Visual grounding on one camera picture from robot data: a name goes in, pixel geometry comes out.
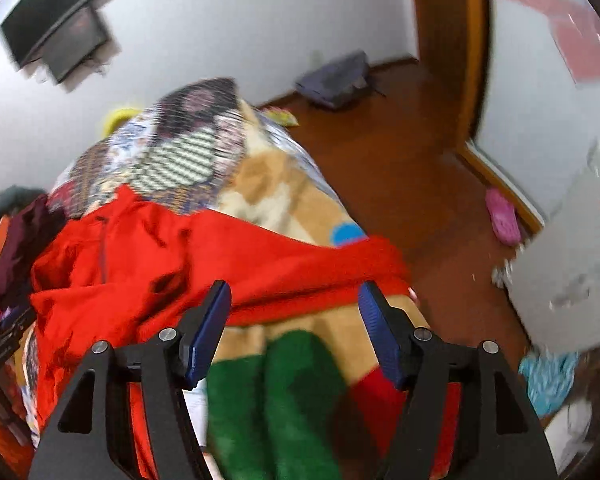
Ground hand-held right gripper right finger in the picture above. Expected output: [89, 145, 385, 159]
[357, 281, 561, 480]

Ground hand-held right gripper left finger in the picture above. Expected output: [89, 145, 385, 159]
[27, 280, 232, 480]

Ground red garment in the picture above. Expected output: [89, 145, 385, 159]
[30, 185, 461, 480]

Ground maroon clothes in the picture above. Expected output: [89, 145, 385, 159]
[0, 195, 68, 306]

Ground dark teal clothing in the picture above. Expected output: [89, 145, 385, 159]
[0, 185, 46, 241]

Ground beige printed fleece blanket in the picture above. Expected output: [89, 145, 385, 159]
[205, 100, 461, 480]

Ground pink slipper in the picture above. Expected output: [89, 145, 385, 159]
[485, 187, 522, 247]

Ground patchwork quilt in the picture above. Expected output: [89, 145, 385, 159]
[22, 77, 331, 441]

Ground turquoise cloth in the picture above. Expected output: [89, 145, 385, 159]
[519, 350, 581, 418]

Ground white cabinet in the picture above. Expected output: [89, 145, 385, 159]
[500, 120, 600, 356]

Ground yellow printed packet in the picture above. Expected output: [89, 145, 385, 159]
[265, 107, 301, 128]

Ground yellow pillow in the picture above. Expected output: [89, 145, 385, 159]
[101, 106, 143, 138]

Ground grey bag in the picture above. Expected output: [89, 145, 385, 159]
[295, 50, 386, 110]

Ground wooden door frame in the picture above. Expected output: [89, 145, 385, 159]
[407, 0, 491, 146]

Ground dark wall screen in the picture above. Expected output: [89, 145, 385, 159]
[42, 7, 112, 86]

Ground black wall television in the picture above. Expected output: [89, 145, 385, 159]
[0, 0, 118, 71]

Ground pink wall decoration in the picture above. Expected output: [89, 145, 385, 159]
[492, 0, 600, 81]

